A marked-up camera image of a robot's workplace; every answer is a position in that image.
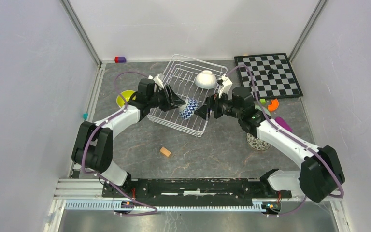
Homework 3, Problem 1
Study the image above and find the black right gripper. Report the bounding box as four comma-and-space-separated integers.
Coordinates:
194, 89, 243, 121

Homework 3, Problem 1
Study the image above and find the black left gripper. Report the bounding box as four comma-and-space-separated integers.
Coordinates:
148, 84, 186, 112

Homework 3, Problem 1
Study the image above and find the blue white patterned bowl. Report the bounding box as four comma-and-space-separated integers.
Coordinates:
178, 98, 199, 120

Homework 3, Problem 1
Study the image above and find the yellow bowl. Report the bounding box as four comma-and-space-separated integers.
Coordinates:
116, 90, 135, 108

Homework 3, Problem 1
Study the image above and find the red floral patterned bowl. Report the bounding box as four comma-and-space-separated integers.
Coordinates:
246, 133, 271, 151

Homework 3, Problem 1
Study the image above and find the pale green ceramic bowl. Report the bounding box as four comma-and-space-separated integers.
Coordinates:
255, 105, 272, 119

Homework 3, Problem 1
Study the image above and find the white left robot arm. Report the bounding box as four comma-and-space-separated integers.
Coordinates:
71, 78, 186, 197

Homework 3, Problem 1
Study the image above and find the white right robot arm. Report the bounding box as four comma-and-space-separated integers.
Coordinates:
194, 87, 345, 203

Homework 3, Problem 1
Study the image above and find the white ribbed bowl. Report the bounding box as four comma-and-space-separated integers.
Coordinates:
194, 70, 217, 89

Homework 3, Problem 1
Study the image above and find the tan wooden block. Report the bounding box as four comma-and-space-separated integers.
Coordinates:
160, 147, 172, 157

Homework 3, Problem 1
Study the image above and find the orange curved plastic piece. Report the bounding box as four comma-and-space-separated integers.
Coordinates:
267, 99, 279, 112

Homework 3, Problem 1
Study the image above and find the red purple block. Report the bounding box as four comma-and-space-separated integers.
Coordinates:
114, 56, 127, 63

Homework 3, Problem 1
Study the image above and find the magenta plastic scoop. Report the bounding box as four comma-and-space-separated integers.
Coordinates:
275, 116, 293, 133

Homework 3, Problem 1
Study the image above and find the black chess piece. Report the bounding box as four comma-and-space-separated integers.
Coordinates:
267, 69, 275, 75

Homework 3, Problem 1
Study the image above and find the black white chessboard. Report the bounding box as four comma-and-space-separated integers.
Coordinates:
234, 53, 303, 100

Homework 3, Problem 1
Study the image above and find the white wire dish rack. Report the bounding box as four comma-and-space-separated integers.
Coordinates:
147, 54, 228, 137

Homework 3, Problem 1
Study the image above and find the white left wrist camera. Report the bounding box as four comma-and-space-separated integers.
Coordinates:
148, 73, 165, 89

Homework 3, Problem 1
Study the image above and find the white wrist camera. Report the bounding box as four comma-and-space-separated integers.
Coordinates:
217, 74, 233, 98
148, 73, 165, 89

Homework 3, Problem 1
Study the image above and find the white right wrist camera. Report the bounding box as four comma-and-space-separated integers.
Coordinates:
217, 74, 233, 98

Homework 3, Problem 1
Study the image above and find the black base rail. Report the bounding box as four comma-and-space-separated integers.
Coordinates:
101, 177, 292, 207

